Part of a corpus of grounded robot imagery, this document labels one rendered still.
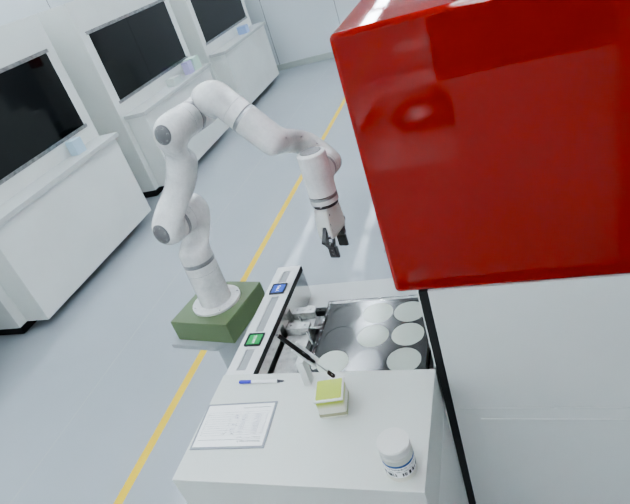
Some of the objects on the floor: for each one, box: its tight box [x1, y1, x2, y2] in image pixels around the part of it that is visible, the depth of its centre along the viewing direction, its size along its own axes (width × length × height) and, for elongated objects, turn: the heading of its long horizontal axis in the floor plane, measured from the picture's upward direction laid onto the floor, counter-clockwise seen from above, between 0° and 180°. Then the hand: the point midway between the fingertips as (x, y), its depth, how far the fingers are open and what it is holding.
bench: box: [0, 14, 151, 337], centre depth 451 cm, size 108×180×200 cm, turn 10°
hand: (338, 246), depth 167 cm, fingers open, 6 cm apart
